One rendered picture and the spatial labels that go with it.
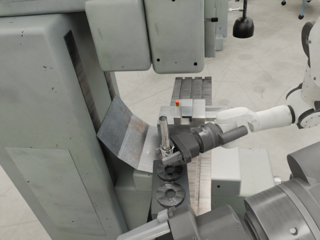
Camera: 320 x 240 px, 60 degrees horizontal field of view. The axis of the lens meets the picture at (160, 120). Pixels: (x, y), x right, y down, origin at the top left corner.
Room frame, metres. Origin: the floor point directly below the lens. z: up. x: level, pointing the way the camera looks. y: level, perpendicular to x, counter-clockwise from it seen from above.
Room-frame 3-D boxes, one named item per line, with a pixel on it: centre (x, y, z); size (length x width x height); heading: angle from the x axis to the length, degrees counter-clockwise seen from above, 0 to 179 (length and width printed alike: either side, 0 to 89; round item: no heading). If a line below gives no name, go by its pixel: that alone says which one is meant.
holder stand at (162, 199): (0.59, 0.00, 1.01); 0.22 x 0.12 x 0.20; 174
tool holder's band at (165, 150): (0.64, -0.01, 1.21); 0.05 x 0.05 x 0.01
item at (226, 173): (0.98, -0.12, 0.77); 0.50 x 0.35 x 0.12; 77
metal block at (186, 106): (1.08, -0.14, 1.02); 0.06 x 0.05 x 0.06; 167
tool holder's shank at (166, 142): (0.64, -0.01, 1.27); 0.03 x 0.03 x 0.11
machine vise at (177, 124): (1.08, -0.17, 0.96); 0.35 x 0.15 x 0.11; 77
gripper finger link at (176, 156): (0.61, -0.02, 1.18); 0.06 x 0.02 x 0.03; 110
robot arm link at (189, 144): (0.67, -0.10, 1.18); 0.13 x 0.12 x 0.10; 19
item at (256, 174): (0.98, -0.14, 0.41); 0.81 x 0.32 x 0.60; 77
